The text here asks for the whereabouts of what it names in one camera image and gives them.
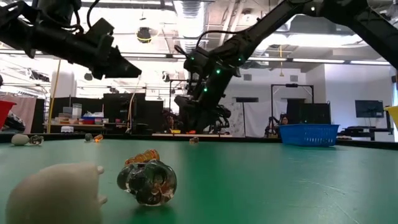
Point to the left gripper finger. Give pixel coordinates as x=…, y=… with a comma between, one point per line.
x=122, y=70

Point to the dark smoky glass decoration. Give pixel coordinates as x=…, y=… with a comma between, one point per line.
x=88, y=137
x=149, y=183
x=36, y=139

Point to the white skull decoration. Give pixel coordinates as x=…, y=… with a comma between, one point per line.
x=19, y=139
x=56, y=196

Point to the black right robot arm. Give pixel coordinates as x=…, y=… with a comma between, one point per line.
x=264, y=23

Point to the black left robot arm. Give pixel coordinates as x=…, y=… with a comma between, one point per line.
x=46, y=37

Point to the black background robot arm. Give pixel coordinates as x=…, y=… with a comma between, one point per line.
x=270, y=126
x=224, y=116

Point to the wooden bench board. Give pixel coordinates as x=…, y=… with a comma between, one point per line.
x=217, y=135

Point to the black partition panel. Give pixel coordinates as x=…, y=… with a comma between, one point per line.
x=121, y=105
x=154, y=115
x=90, y=104

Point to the patterned white cloth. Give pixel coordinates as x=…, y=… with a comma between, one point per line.
x=234, y=121

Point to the black round lamp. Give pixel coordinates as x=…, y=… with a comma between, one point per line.
x=144, y=35

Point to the white column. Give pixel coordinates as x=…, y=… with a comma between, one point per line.
x=63, y=84

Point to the blue tray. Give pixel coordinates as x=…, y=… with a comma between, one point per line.
x=91, y=118

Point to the clear plastic container stack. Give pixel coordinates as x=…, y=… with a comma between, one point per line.
x=76, y=110

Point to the plain white cloth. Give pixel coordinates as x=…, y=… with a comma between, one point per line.
x=261, y=118

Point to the wooden work table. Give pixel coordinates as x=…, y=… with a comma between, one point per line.
x=77, y=125

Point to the person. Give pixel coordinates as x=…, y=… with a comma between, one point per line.
x=284, y=119

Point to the pale pink curtain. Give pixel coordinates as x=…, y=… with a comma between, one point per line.
x=26, y=109

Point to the grey air vent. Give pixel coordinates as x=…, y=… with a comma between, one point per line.
x=293, y=78

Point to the large black monitor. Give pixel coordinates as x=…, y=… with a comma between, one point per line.
x=308, y=113

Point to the green table mat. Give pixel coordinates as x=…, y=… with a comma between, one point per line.
x=280, y=186

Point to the blue plastic basket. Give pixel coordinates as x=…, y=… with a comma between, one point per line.
x=308, y=133

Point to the red plastic basket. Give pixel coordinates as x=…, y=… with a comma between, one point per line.
x=4, y=112

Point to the white light strip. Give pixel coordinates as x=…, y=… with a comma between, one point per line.
x=370, y=62
x=317, y=60

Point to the black desk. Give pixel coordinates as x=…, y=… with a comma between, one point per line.
x=363, y=130

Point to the black flat screen monitor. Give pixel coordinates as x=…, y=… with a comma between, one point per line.
x=369, y=109

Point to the yellow plastic basket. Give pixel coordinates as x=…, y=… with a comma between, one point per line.
x=394, y=113

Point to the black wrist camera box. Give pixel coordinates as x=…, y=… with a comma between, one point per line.
x=99, y=28

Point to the black metal frame stand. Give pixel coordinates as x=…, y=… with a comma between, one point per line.
x=177, y=80
x=292, y=85

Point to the silver ventilation duct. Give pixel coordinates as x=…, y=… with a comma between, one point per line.
x=189, y=18

